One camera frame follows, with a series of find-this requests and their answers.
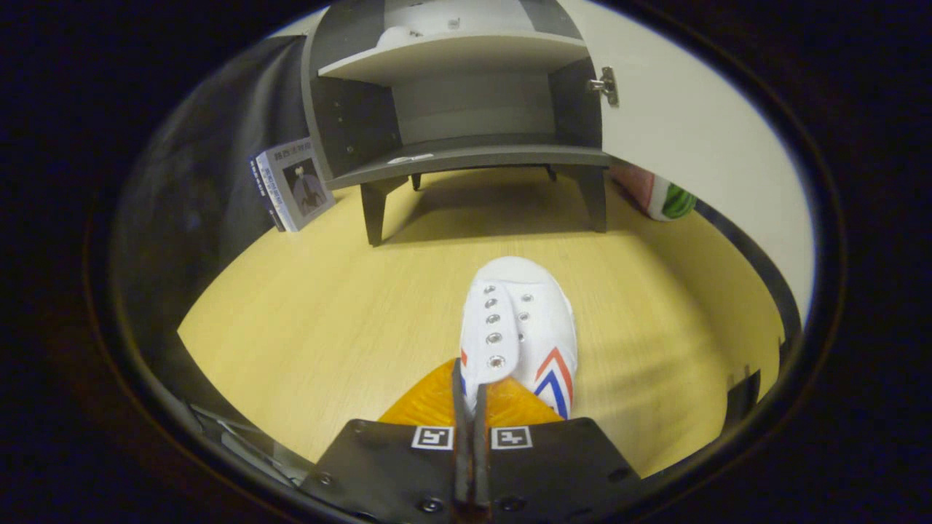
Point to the black backdrop cloth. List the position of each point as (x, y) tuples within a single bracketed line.
[(218, 145)]

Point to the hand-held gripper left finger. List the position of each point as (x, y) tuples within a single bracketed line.
[(461, 437)]

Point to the grey illustrated book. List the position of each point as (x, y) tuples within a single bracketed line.
[(306, 185)]

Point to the white shoe with striped chevron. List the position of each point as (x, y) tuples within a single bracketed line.
[(531, 306), (397, 35)]

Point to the watermelon print toy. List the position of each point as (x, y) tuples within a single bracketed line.
[(659, 196)]

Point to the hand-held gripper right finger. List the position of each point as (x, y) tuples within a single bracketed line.
[(481, 451)]

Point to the white shoe cabinet door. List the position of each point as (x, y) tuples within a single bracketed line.
[(692, 109)]

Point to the metal door hinge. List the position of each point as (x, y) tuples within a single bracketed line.
[(604, 86)]

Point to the blue-spined book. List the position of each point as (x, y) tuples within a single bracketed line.
[(263, 193)]

